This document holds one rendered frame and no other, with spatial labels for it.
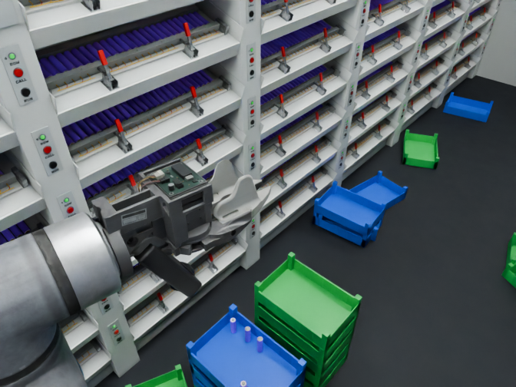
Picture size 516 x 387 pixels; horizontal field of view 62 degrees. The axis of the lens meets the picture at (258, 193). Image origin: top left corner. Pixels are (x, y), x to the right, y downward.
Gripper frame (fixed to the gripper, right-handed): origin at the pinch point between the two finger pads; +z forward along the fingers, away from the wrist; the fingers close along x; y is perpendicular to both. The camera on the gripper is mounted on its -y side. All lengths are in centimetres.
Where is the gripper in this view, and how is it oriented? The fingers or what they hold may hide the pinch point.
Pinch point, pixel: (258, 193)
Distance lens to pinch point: 55.4
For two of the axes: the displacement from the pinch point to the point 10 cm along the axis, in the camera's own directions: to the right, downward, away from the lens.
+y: -0.2, -8.1, -5.9
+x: -6.1, -4.5, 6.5
